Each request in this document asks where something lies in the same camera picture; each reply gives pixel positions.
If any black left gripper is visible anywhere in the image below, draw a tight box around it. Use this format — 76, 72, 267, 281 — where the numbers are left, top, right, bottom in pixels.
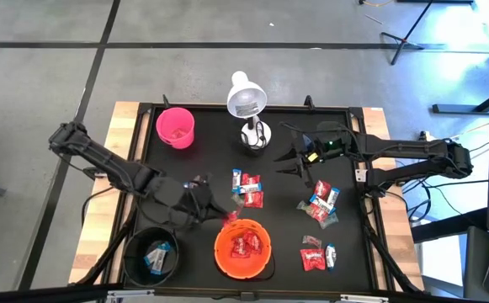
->
176, 172, 231, 226

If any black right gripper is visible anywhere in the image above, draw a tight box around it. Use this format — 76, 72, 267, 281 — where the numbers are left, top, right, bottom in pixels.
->
274, 130, 319, 189

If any clear green candy wrapper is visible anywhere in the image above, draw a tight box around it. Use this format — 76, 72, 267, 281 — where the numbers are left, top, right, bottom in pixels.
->
318, 212, 339, 231

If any orange plastic bucket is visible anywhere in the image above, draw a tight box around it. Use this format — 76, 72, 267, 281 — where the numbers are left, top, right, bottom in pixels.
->
212, 218, 277, 282

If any black table mat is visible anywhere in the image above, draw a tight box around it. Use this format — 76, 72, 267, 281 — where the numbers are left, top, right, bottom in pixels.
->
136, 107, 374, 291

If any white desk lamp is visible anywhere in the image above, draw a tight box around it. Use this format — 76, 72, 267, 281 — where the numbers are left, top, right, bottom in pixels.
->
226, 70, 273, 152

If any black plastic bucket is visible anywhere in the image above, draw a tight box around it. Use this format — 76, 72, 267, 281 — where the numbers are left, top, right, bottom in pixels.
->
121, 226, 181, 288

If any pink plastic bucket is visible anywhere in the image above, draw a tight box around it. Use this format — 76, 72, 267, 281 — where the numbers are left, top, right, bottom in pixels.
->
156, 106, 196, 150

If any black tripod stand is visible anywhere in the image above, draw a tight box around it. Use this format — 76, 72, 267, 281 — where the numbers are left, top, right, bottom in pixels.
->
380, 0, 434, 66

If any black desk beam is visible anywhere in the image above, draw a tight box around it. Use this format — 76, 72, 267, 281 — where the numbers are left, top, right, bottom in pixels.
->
411, 207, 489, 244

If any black desk foot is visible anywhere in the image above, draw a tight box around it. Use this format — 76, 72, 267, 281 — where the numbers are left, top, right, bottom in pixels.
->
431, 82, 489, 116

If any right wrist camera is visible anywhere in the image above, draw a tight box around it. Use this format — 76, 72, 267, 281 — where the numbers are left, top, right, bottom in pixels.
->
317, 136, 344, 160

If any black lamp cable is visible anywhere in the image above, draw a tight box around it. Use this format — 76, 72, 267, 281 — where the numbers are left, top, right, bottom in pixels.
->
250, 120, 268, 148

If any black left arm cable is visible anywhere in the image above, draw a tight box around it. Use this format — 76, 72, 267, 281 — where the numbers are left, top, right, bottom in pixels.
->
81, 186, 121, 222

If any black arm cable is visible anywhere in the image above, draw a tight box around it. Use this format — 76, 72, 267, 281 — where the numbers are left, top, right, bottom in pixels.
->
81, 186, 121, 222
406, 184, 434, 224

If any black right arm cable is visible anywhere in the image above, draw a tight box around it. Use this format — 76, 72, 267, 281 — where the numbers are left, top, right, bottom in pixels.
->
406, 184, 434, 224

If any yellow cable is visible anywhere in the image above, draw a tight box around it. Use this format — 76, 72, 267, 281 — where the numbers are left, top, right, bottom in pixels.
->
358, 0, 396, 8

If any black power cable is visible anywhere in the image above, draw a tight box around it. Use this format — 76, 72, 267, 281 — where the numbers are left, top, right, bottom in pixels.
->
420, 178, 489, 190

